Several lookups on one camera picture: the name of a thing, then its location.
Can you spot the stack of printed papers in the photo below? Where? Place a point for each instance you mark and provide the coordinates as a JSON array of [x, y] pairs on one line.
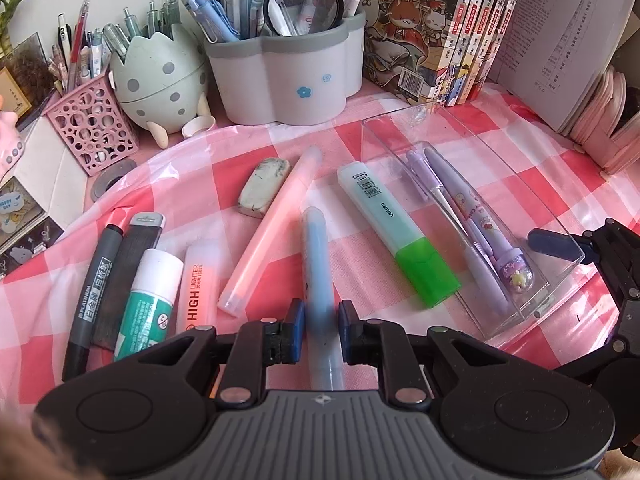
[[560, 35]]

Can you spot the translucent pink pen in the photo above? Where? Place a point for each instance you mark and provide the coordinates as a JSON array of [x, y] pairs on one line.
[[270, 230]]

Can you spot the cream spine comic book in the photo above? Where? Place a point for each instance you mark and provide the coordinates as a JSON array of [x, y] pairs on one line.
[[501, 0]]

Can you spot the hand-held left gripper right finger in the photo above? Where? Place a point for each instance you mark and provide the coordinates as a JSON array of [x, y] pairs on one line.
[[348, 332]]

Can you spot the row of comic books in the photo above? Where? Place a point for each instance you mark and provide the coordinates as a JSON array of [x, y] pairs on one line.
[[410, 20]]

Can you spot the pink pencil case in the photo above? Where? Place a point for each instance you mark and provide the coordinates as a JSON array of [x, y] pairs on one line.
[[610, 120]]

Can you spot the orange highlighter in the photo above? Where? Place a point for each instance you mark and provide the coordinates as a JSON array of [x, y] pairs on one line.
[[200, 285]]

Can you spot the glass vase with pebbles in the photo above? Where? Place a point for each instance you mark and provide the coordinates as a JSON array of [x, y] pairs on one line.
[[25, 70]]

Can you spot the bunch of red white pens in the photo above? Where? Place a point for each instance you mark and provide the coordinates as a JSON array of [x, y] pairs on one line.
[[80, 35]]

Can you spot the green white glue stick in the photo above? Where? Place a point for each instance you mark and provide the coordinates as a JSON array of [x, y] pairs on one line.
[[150, 300]]

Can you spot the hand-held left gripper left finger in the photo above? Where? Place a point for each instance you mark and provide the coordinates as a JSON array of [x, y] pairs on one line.
[[296, 330]]

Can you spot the light blue pen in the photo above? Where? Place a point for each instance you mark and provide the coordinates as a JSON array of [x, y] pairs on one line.
[[317, 260]]

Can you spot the grey cloud-shaped pen holder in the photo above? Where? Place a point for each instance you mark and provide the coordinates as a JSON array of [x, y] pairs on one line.
[[280, 75]]

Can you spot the purple mechanical pencil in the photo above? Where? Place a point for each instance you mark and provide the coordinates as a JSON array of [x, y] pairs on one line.
[[487, 285]]

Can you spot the green bamboo plant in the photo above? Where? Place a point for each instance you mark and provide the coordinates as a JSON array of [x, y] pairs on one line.
[[15, 0]]

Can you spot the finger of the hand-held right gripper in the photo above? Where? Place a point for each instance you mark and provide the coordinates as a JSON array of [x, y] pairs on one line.
[[620, 350], [550, 244]]

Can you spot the black magnifying glass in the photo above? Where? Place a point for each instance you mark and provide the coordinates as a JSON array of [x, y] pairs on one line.
[[305, 5]]

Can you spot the black marker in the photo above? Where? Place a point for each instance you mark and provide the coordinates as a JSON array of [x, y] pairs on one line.
[[92, 300]]

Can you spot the pink perforated pen holder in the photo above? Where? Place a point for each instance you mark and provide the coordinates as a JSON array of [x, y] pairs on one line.
[[90, 125]]

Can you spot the grey desk grommet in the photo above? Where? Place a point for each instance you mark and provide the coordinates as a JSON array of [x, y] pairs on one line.
[[100, 187]]

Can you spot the clear plastic box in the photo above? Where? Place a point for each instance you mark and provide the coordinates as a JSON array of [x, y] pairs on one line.
[[450, 160]]

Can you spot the bunch of assorted pens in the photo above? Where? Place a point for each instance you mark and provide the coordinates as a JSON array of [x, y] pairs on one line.
[[230, 5]]

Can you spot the pink lion toy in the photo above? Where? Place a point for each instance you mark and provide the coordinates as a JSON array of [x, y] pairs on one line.
[[7, 150]]

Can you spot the purple character pen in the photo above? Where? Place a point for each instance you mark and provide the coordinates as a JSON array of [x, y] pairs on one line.
[[460, 185]]

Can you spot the white eraser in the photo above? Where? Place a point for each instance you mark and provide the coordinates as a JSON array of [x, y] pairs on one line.
[[262, 185]]

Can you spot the egg-shaped pen holder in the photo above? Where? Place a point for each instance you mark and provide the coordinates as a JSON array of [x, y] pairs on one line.
[[155, 90]]

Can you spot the bunch of grey green pens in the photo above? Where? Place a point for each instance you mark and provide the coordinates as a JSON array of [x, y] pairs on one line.
[[122, 35]]

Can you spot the white drawer organiser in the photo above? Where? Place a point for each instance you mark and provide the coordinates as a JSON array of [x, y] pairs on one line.
[[55, 160]]

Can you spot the pink checked tablecloth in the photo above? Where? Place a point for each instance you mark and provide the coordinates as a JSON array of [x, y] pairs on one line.
[[325, 135]]

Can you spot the green highlighter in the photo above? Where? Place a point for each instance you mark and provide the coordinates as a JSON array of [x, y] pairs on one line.
[[390, 225]]

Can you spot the dark grey refill case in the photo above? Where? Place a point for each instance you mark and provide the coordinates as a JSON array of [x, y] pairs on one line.
[[122, 270]]

